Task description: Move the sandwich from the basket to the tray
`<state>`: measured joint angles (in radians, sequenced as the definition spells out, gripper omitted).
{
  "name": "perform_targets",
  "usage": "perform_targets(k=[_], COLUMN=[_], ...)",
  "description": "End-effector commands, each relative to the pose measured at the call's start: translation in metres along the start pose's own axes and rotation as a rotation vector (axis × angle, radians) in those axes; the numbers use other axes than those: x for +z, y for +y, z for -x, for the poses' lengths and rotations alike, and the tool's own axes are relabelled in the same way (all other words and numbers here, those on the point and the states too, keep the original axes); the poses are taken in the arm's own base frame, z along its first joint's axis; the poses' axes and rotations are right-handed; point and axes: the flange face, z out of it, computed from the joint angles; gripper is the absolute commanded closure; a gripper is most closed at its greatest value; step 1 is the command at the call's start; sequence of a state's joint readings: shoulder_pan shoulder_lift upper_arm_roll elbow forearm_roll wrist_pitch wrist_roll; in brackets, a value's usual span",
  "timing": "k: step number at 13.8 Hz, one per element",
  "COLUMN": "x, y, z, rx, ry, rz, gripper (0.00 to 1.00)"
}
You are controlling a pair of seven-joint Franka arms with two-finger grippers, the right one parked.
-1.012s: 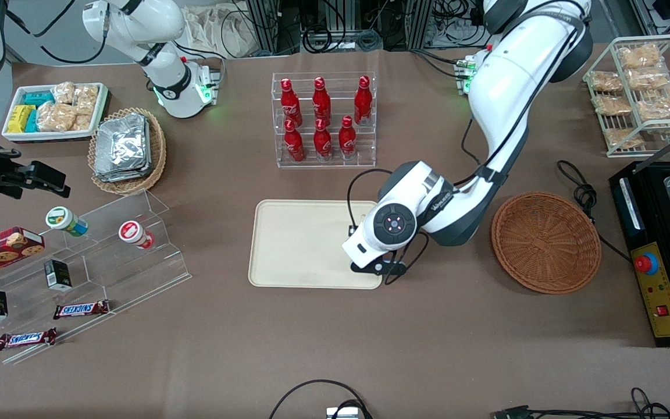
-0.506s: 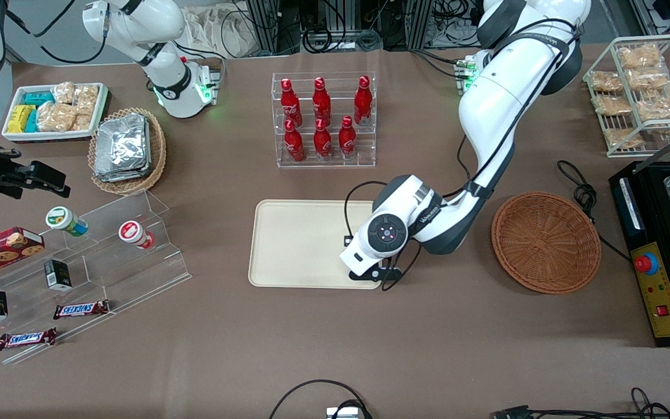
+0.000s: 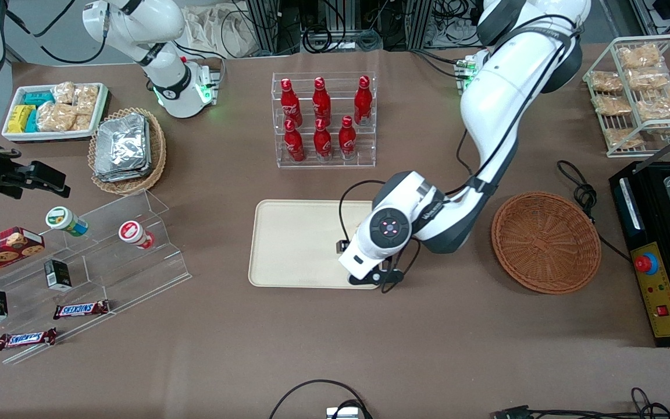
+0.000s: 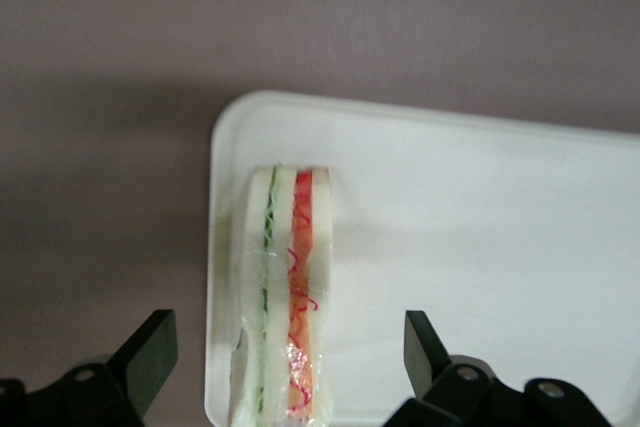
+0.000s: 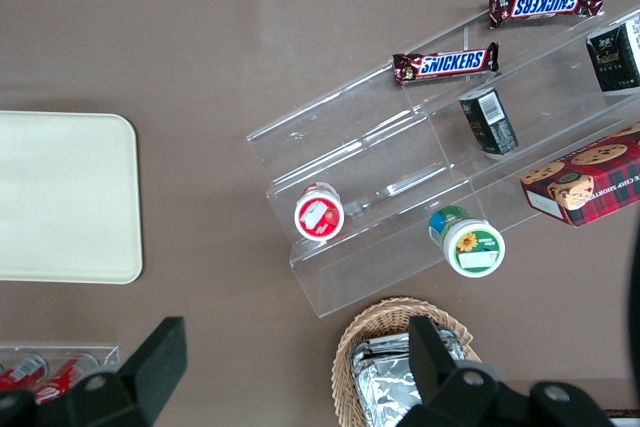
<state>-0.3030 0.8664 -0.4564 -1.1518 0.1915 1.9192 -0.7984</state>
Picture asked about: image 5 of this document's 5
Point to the brown Snickers bar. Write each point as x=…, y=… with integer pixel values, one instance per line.
x=445, y=64
x=545, y=4

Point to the red tartan cookie box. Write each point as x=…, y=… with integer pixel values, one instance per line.
x=585, y=179

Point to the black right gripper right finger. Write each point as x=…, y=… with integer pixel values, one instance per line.
x=440, y=387

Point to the clear bin with cans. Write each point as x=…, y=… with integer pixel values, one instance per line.
x=107, y=353

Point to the beige plastic tray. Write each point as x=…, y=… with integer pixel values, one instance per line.
x=65, y=197

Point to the red lid yogurt cup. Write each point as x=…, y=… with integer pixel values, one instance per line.
x=319, y=213

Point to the clear acrylic step display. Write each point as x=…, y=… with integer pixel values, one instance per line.
x=380, y=147

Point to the silver foil packets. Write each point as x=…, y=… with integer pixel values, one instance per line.
x=385, y=387

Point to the red cola bottle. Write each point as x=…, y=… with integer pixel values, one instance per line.
x=20, y=372
x=65, y=379

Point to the oval light wicker basket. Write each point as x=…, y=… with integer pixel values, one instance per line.
x=360, y=327

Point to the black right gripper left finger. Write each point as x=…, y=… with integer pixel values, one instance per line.
x=145, y=377

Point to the green lid yogurt cup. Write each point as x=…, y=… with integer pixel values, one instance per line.
x=467, y=243

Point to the small black carton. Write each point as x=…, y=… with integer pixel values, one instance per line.
x=614, y=54
x=489, y=119

